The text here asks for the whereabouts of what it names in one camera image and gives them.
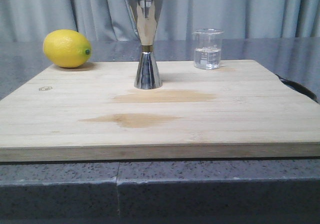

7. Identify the clear glass beaker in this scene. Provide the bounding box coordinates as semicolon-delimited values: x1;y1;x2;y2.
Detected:
192;28;224;70

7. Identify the steel double jigger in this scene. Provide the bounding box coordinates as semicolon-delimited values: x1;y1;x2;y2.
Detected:
128;0;163;90

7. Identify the wooden cutting board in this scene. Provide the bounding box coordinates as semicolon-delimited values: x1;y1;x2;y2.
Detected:
0;60;320;162

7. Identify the yellow lemon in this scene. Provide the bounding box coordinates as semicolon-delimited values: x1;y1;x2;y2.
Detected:
42;29;92;68

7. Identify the grey curtain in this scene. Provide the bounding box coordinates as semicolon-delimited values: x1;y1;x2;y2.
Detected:
0;0;320;42

